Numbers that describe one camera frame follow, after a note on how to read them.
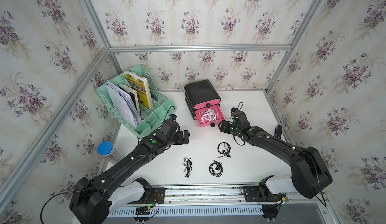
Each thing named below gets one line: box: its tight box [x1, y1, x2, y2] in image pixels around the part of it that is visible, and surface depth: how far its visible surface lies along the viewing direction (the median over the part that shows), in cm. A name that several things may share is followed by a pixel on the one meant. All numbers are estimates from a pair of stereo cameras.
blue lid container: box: [97, 141, 124, 163], surface depth 71 cm
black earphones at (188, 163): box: [181, 156, 193, 179], surface depth 85 cm
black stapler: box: [274, 124, 282, 140], surface depth 95 cm
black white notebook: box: [118, 83, 141, 116], surface depth 95 cm
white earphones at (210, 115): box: [204, 108, 221, 121], surface depth 97 cm
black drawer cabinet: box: [183, 79, 222, 121], surface depth 100 cm
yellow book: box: [123, 70, 154, 110], surface depth 95 cm
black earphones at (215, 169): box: [208, 159, 224, 178], surface depth 83 cm
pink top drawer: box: [194, 98, 222, 110], surface depth 95 cm
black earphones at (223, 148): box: [215, 141, 232, 159], surface depth 90 cm
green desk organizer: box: [94, 64, 177, 138], surface depth 95 cm
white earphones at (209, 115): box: [199, 109, 217, 124], surface depth 97 cm
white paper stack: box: [104, 79, 142, 129], surface depth 86 cm
